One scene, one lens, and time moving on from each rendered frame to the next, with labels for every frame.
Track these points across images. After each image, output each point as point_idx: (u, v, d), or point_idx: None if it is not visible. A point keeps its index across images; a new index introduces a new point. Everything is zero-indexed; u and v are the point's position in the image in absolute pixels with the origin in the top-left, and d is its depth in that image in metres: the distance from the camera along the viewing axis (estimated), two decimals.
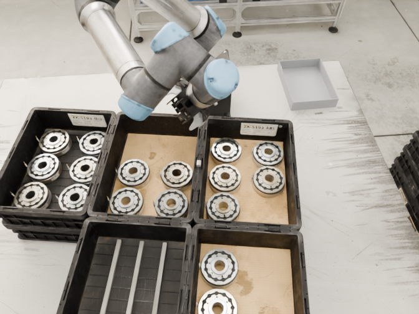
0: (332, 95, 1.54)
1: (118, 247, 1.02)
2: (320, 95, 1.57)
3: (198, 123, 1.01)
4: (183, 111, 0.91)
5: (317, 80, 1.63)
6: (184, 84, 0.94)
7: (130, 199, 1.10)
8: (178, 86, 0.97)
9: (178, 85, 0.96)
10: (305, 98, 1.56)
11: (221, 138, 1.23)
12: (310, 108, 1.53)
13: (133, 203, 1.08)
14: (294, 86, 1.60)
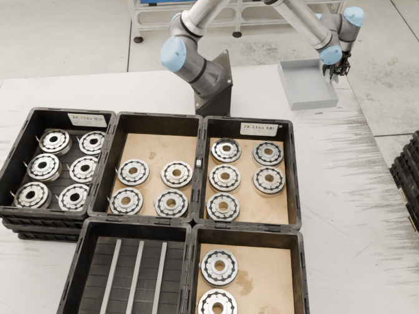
0: (332, 95, 1.54)
1: (118, 247, 1.02)
2: (320, 95, 1.57)
3: (336, 77, 1.55)
4: (343, 66, 1.44)
5: (317, 80, 1.63)
6: (324, 65, 1.51)
7: (130, 199, 1.10)
8: (326, 71, 1.53)
9: (325, 70, 1.52)
10: (305, 98, 1.56)
11: (221, 138, 1.23)
12: (310, 108, 1.53)
13: (133, 203, 1.08)
14: (294, 86, 1.60)
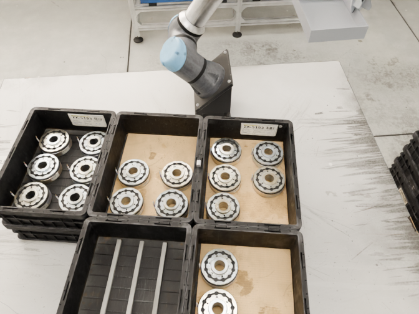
0: (360, 25, 1.26)
1: (118, 247, 1.02)
2: (345, 26, 1.29)
3: (366, 4, 1.27)
4: None
5: (340, 10, 1.34)
6: None
7: (130, 199, 1.10)
8: None
9: None
10: None
11: (221, 138, 1.23)
12: (333, 40, 1.24)
13: (133, 203, 1.08)
14: (312, 17, 1.32)
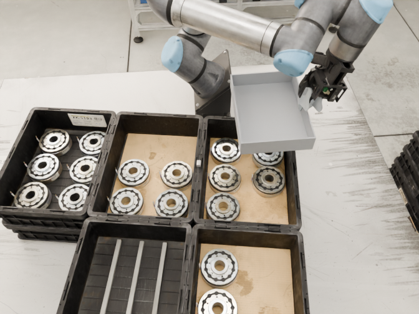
0: (308, 130, 0.98)
1: (118, 247, 1.02)
2: (290, 129, 1.01)
3: (317, 102, 0.99)
4: (336, 86, 0.89)
5: (288, 103, 1.07)
6: (305, 80, 0.94)
7: (130, 199, 1.10)
8: (305, 91, 0.96)
9: (303, 89, 0.95)
10: (265, 133, 1.00)
11: (221, 138, 1.23)
12: (272, 151, 0.97)
13: (133, 203, 1.08)
14: (251, 114, 1.05)
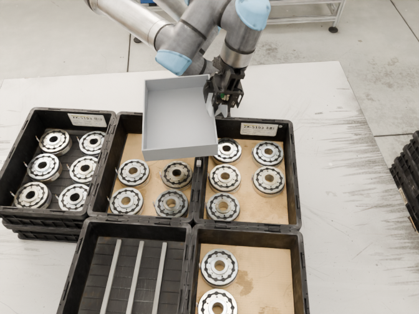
0: (215, 136, 0.97)
1: (118, 247, 1.02)
2: (199, 135, 1.00)
3: (224, 108, 0.98)
4: (232, 92, 0.88)
5: (201, 108, 1.06)
6: (206, 85, 0.92)
7: (130, 199, 1.10)
8: (209, 96, 0.95)
9: (207, 95, 0.94)
10: (173, 139, 0.99)
11: (221, 138, 1.23)
12: (177, 157, 0.96)
13: (133, 203, 1.08)
14: (163, 120, 1.04)
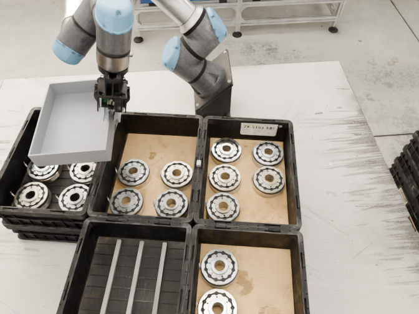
0: (108, 141, 0.95)
1: (118, 247, 1.02)
2: (96, 140, 0.98)
3: (120, 112, 0.96)
4: (115, 97, 0.86)
5: None
6: (95, 90, 0.91)
7: (130, 199, 1.10)
8: (100, 101, 0.93)
9: (98, 99, 0.92)
10: (69, 144, 0.98)
11: (221, 138, 1.23)
12: (68, 163, 0.94)
13: (133, 203, 1.08)
14: (63, 124, 1.02)
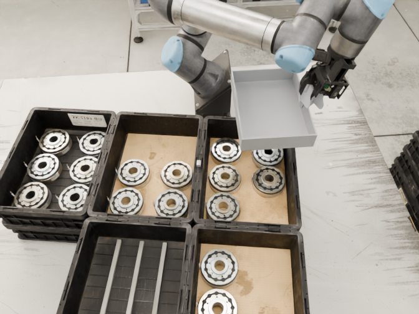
0: (309, 128, 0.97)
1: (118, 247, 1.02)
2: (291, 126, 1.00)
3: (318, 99, 0.99)
4: (337, 83, 0.88)
5: (288, 101, 1.06)
6: (306, 76, 0.93)
7: (130, 199, 1.10)
8: (305, 88, 0.96)
9: (305, 86, 0.95)
10: (265, 130, 1.00)
11: (221, 138, 1.23)
12: (272, 148, 0.96)
13: (133, 203, 1.08)
14: (252, 111, 1.04)
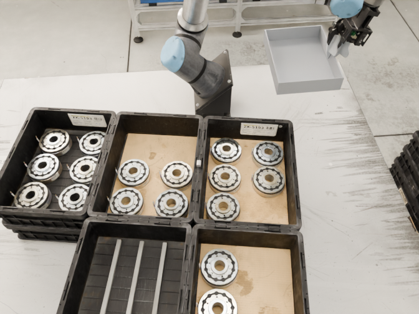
0: (336, 74, 1.12)
1: (118, 247, 1.02)
2: (320, 74, 1.15)
3: (343, 50, 1.13)
4: (363, 30, 1.02)
5: (316, 54, 1.21)
6: (334, 27, 1.07)
7: (130, 199, 1.10)
8: (333, 38, 1.10)
9: (333, 36, 1.09)
10: (297, 78, 1.14)
11: (221, 138, 1.23)
12: (305, 91, 1.11)
13: (133, 203, 1.08)
14: (284, 63, 1.19)
